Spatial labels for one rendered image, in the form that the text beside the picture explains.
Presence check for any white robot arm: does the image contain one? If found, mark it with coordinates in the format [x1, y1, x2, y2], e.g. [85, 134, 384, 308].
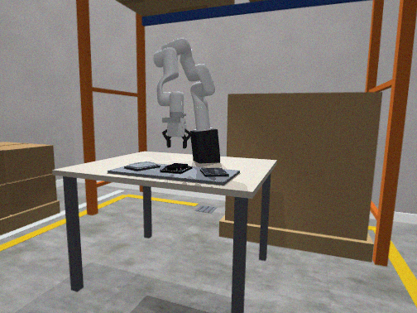
[154, 38, 215, 132]

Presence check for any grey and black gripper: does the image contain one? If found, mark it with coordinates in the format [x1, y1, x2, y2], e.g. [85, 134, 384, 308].
[162, 118, 192, 148]

